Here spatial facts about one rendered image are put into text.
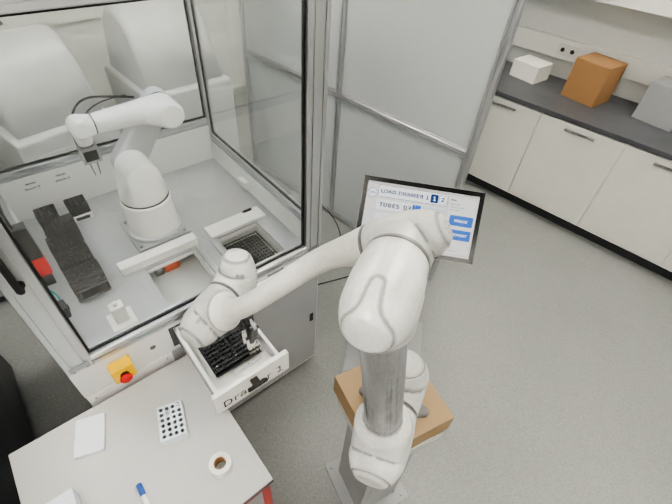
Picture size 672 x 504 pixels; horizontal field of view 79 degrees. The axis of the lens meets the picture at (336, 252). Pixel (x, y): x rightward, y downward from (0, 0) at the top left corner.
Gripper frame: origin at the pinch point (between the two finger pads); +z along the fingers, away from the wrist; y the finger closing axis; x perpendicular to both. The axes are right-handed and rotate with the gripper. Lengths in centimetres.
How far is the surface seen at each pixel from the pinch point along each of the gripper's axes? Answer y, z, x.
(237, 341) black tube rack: 5.4, 6.5, 2.1
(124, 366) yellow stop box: 18.7, 5.4, 37.3
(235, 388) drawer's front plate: -10.9, 5.2, 12.0
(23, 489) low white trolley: 7, 20, 76
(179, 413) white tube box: -1.2, 17.3, 29.4
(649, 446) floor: -128, 96, -162
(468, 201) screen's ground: -9, -20, -103
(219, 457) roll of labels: -22.6, 16.4, 25.7
